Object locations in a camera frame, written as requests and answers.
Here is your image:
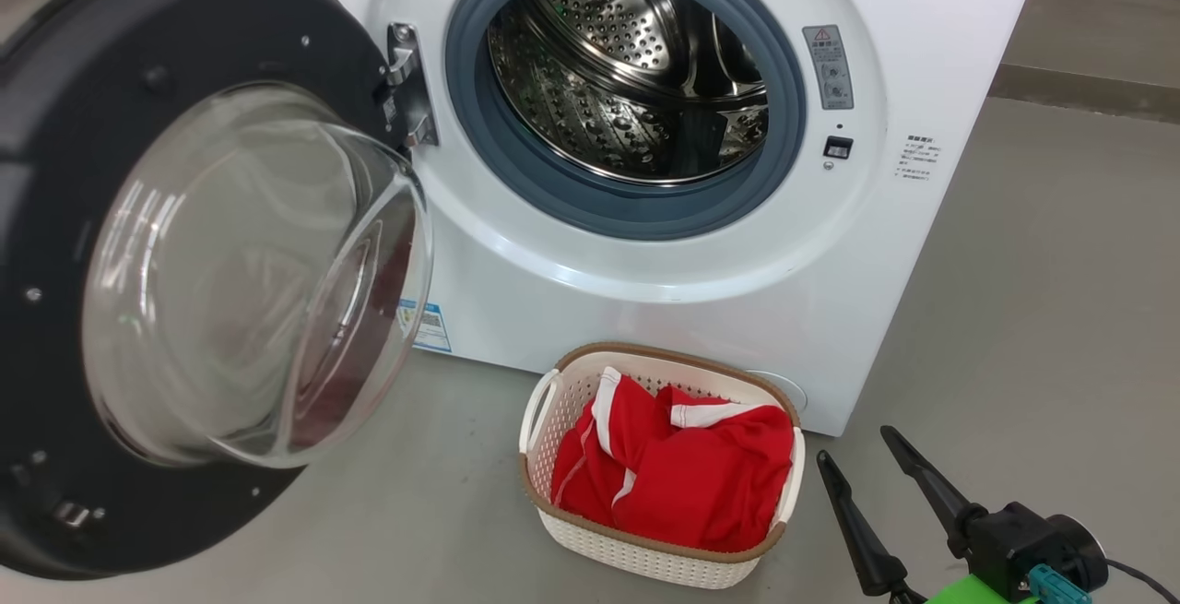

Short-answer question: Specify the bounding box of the round white filter cover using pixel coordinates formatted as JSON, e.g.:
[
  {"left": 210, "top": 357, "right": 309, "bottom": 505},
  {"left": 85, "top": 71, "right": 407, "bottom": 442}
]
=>
[{"left": 747, "top": 369, "right": 809, "bottom": 416}]

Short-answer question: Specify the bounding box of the white washing machine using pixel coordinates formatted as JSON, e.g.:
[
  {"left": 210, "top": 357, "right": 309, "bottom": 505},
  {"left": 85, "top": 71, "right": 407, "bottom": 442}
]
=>
[{"left": 272, "top": 0, "right": 1049, "bottom": 437}]

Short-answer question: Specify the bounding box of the thin black camera cable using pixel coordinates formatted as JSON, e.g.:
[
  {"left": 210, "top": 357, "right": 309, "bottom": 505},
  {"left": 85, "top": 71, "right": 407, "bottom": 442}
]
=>
[{"left": 1104, "top": 558, "right": 1180, "bottom": 604}]

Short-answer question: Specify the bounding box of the grey rubber door gasket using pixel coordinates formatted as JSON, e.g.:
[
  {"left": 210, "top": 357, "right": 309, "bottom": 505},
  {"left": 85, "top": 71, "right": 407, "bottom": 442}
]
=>
[{"left": 444, "top": 0, "right": 808, "bottom": 243}]

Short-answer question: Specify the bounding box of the black washing machine door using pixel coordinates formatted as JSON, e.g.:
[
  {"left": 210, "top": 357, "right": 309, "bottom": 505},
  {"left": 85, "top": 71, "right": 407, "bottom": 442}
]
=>
[{"left": 0, "top": 0, "right": 434, "bottom": 582}]

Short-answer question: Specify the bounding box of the cream perforated laundry basket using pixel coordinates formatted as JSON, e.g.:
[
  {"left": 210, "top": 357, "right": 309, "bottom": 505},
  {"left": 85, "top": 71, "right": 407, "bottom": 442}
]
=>
[{"left": 518, "top": 341, "right": 807, "bottom": 590}]

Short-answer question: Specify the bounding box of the red garment with white trim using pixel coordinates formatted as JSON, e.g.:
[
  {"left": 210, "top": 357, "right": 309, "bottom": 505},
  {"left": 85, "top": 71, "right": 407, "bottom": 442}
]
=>
[{"left": 550, "top": 366, "right": 796, "bottom": 554}]

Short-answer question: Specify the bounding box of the teal cable connector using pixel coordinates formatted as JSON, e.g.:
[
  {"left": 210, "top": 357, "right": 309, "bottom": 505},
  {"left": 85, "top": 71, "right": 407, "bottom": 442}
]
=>
[{"left": 1030, "top": 564, "right": 1093, "bottom": 604}]

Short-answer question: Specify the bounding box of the grey warning sticker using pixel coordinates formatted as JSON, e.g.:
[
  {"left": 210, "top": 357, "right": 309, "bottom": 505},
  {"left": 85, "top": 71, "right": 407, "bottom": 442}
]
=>
[{"left": 802, "top": 25, "right": 855, "bottom": 111}]

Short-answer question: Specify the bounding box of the metal door hinge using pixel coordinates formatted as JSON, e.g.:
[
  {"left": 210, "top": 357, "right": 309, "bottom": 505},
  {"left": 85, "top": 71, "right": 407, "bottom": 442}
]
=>
[{"left": 383, "top": 23, "right": 440, "bottom": 148}]

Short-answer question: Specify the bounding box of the blue energy label sticker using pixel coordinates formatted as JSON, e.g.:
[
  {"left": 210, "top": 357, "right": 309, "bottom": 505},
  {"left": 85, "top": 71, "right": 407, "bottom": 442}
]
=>
[{"left": 398, "top": 300, "right": 453, "bottom": 353}]

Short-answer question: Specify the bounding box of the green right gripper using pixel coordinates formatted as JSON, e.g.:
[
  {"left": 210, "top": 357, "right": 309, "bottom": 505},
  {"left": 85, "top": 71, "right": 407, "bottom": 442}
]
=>
[{"left": 816, "top": 426, "right": 1038, "bottom": 604}]

